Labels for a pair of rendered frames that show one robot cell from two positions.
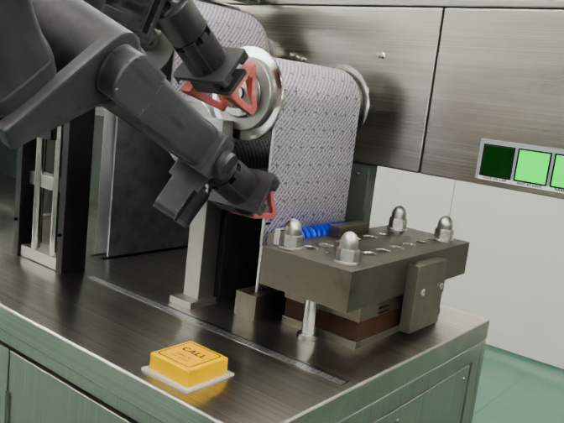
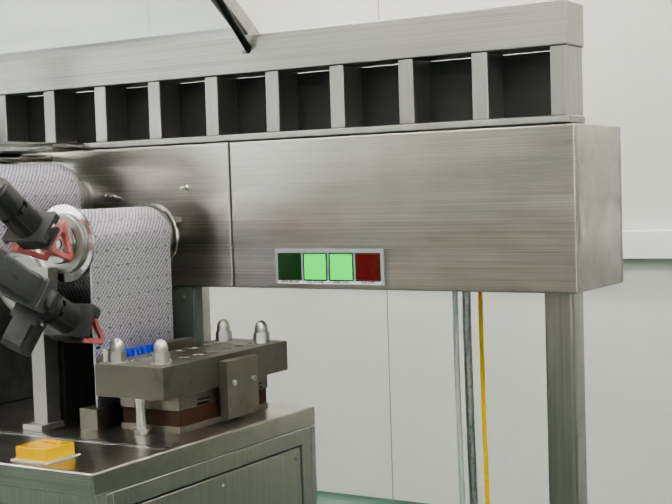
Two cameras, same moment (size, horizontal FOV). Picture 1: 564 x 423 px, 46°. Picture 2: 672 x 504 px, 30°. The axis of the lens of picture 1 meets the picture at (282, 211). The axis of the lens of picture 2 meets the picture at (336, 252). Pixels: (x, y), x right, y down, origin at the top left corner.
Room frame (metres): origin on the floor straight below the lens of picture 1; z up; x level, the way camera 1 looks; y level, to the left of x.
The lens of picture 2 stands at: (-1.35, -0.18, 1.34)
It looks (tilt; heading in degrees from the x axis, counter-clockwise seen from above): 3 degrees down; 354
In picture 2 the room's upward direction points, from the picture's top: 2 degrees counter-clockwise
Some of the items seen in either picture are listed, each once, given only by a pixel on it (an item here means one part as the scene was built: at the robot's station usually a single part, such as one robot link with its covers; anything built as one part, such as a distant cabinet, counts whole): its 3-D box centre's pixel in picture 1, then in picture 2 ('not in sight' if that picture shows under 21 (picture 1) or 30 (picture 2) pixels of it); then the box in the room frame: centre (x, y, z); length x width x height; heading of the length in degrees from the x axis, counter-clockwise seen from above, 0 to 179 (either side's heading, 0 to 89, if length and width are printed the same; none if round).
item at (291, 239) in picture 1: (292, 232); (117, 350); (0.99, -0.02, 1.05); 0.04 x 0.04 x 0.04
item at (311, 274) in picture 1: (373, 260); (196, 366); (1.09, -0.16, 1.00); 0.40 x 0.16 x 0.06; 142
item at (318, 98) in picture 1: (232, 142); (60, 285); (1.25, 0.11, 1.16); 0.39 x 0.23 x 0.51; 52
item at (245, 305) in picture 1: (298, 290); (137, 406); (1.14, -0.05, 0.92); 0.28 x 0.04 x 0.04; 142
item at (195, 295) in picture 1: (200, 213); (39, 348); (1.06, 0.13, 1.05); 0.06 x 0.05 x 0.31; 142
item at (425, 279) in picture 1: (425, 294); (240, 386); (1.05, -0.25, 0.97); 0.10 x 0.03 x 0.11; 142
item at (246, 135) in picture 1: (247, 93); (64, 243); (1.08, 0.08, 1.25); 0.15 x 0.01 x 0.15; 52
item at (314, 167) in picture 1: (310, 185); (133, 311); (1.13, -0.04, 1.11); 0.23 x 0.01 x 0.18; 142
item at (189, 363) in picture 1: (189, 363); (45, 450); (0.79, 0.09, 0.91); 0.07 x 0.07 x 0.02; 52
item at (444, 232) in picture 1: (445, 227); (261, 331); (1.19, -0.30, 1.05); 0.04 x 0.04 x 0.04
